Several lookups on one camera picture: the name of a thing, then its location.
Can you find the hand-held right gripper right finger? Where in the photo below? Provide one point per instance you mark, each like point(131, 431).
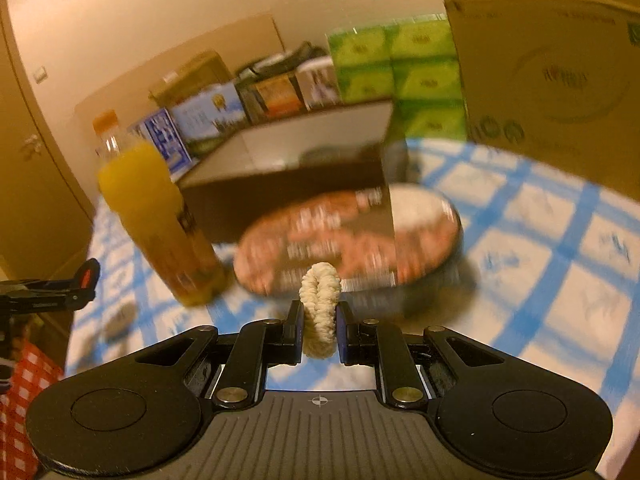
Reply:
point(343, 332)

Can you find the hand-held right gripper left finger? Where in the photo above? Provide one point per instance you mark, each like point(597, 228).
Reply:
point(295, 332)

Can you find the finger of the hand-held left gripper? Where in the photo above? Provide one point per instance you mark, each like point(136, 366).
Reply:
point(86, 285)

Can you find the cream scrunchie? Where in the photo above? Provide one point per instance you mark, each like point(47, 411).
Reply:
point(320, 305)

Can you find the orange juice bottle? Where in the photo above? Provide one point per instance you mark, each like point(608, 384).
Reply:
point(155, 220)

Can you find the beige wardrobe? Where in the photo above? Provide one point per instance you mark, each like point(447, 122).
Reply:
point(35, 200)

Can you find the red checked cloth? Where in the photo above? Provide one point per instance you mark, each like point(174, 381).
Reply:
point(25, 410)

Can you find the blue white milk carton case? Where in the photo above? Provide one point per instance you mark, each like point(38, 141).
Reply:
point(167, 140)

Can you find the blue checked tablecloth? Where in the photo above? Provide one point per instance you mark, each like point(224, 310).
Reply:
point(540, 270)

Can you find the blue cow print box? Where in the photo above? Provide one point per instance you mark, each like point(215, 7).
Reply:
point(210, 115)

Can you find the small brown cardboard box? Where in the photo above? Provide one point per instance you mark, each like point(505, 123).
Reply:
point(192, 77)

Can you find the orange snack box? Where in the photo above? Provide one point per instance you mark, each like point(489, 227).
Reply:
point(277, 94)

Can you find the white box with figure picture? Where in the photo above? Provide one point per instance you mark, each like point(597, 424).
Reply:
point(317, 82)

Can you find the stack of green tissue packs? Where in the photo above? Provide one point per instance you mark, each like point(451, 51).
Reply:
point(400, 75)

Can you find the cardboard box with round logo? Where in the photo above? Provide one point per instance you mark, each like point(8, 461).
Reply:
point(550, 90)

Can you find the wall light switch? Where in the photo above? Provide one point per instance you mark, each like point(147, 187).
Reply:
point(41, 75)

